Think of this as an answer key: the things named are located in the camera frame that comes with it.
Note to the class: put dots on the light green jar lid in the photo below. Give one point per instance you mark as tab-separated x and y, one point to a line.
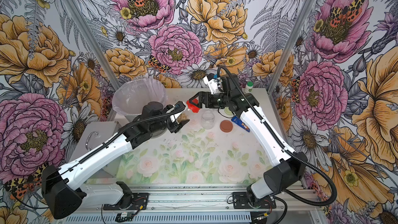
228	112

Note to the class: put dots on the aluminium corner post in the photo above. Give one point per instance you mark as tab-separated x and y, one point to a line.
301	19
82	24

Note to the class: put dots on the left aluminium corner post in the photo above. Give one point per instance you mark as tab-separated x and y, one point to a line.
82	24

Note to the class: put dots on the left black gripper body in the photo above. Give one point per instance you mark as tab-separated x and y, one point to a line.
163	124

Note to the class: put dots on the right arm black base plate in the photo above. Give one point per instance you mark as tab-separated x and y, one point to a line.
241	200

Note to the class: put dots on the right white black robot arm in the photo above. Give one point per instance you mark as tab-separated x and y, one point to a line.
288	167

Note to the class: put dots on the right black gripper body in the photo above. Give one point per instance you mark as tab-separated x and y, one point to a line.
219	100

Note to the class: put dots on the brown lid peanut jar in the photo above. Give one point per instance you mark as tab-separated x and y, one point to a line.
207	120

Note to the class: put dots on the red jar lid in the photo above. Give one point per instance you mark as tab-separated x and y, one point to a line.
193	105

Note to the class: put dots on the mesh bin with pink bag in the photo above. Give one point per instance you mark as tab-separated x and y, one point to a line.
132	97

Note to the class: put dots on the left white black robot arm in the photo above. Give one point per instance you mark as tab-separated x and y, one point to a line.
64	189

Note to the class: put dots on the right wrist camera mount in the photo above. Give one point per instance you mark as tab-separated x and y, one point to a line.
213	83

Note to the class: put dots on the red lid peanut jar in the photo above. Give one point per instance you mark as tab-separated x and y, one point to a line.
183	118

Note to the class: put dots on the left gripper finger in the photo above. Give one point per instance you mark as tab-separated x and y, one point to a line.
176	110
175	127

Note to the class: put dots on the aluminium rail frame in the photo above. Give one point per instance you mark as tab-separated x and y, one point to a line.
198	204

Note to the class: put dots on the white bottle green cap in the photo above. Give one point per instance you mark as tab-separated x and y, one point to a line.
248	88

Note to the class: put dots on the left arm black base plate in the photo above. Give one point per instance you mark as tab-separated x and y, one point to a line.
129	202

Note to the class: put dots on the blue gauze bandage packet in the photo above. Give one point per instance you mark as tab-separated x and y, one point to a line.
238	122

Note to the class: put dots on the right aluminium corner post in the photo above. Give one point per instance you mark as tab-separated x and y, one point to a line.
301	19

